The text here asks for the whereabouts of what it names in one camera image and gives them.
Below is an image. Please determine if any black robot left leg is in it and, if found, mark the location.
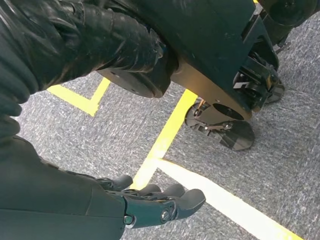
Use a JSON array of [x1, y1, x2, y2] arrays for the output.
[[257, 0, 320, 104]]

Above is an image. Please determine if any yellow floor tape square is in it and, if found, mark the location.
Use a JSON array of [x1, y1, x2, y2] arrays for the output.
[[47, 77, 111, 117], [130, 88, 304, 240]]

